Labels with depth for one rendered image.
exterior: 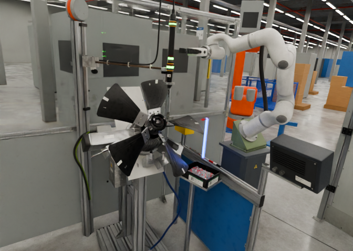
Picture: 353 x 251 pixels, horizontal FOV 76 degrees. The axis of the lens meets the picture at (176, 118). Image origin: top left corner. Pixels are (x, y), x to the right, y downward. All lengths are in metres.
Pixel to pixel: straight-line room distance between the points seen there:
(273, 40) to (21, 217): 2.26
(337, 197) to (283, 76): 1.71
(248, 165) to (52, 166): 1.57
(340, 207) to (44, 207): 2.80
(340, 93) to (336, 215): 7.75
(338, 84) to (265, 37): 9.00
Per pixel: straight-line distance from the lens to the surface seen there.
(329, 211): 3.04
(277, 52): 1.46
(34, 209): 2.34
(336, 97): 10.42
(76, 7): 1.81
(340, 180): 2.87
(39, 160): 2.12
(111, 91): 1.43
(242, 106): 5.30
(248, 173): 1.92
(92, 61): 1.73
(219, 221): 1.89
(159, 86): 1.59
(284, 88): 1.60
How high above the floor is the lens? 1.63
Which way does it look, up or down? 16 degrees down
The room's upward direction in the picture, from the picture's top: 4 degrees clockwise
